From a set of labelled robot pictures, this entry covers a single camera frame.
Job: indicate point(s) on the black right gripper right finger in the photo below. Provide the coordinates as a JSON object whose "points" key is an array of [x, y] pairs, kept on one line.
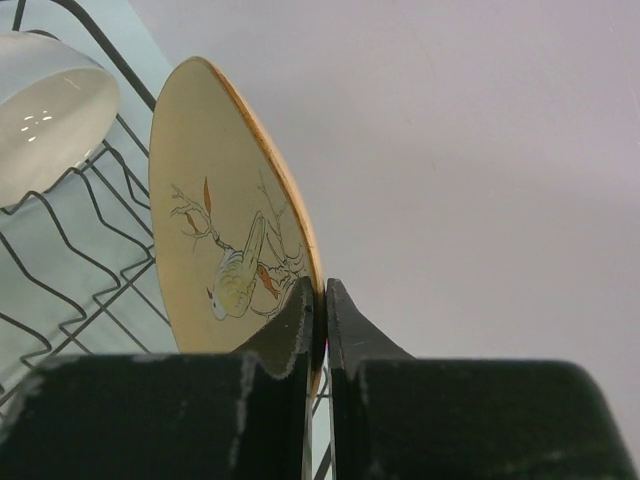
{"points": [[395, 416]]}

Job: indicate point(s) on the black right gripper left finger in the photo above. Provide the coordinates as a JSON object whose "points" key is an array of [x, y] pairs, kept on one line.
{"points": [[238, 415]]}

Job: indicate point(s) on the beige bird pattern plate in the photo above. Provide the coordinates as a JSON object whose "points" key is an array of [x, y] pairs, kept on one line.
{"points": [[236, 254]]}

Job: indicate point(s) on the dark wire dish rack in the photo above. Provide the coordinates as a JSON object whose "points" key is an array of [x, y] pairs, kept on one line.
{"points": [[78, 272]]}

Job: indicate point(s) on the white bowl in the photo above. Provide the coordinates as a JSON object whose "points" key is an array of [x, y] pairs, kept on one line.
{"points": [[57, 105]]}

